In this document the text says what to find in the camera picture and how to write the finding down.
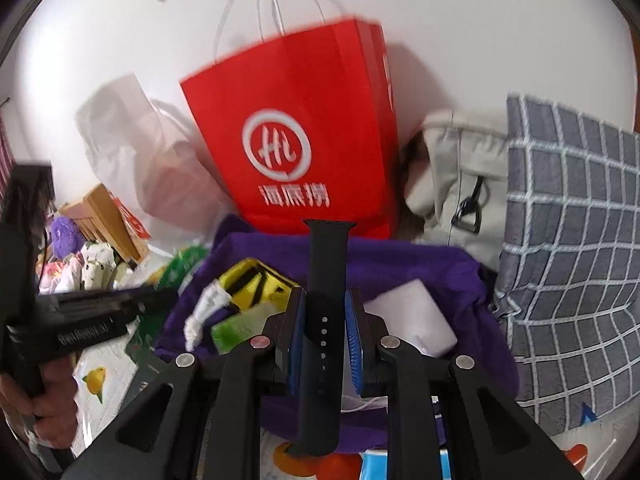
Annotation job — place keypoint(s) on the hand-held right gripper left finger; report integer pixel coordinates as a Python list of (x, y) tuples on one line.
[(298, 340)]

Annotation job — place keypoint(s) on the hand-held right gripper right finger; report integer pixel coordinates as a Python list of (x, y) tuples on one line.
[(352, 340)]

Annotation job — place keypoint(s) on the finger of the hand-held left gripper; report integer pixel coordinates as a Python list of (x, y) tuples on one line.
[(145, 312), (115, 296)]

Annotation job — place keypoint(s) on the person's left hand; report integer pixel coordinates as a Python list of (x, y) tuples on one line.
[(50, 400)]

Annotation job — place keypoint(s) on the pink floral cloth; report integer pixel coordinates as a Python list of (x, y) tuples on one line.
[(57, 275)]

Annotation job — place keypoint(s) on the white spotted plush toy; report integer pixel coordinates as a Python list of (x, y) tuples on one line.
[(100, 265)]

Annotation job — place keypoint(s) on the purple plush toy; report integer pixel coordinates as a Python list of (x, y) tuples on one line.
[(65, 237)]

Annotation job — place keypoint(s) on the green snack packet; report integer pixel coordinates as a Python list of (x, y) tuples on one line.
[(182, 267)]

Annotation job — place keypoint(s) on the white rectangular block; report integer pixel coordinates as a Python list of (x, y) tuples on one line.
[(415, 315)]

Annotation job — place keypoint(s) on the yellow and black pouch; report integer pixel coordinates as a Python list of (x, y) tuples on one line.
[(250, 285)]

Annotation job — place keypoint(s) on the wooden cabinet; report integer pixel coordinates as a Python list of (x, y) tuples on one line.
[(100, 215)]

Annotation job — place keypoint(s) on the fruit print bedsheet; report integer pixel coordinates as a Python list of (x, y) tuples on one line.
[(115, 390)]

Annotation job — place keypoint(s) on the purple cloth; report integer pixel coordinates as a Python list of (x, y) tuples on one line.
[(425, 280)]

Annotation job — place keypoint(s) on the striped curtain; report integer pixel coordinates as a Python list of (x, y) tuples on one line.
[(4, 160)]

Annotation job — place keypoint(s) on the blue tissue pack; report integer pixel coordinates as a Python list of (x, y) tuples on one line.
[(380, 467)]

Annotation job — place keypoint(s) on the white plastic bag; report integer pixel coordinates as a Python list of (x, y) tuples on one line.
[(150, 160)]

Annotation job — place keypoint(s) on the beige fabric bag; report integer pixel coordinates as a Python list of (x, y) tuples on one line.
[(450, 175)]

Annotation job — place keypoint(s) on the red paper shopping bag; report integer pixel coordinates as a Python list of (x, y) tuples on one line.
[(300, 110)]

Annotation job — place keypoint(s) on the grey plaid pillow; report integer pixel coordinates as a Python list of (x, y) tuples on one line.
[(575, 260)]

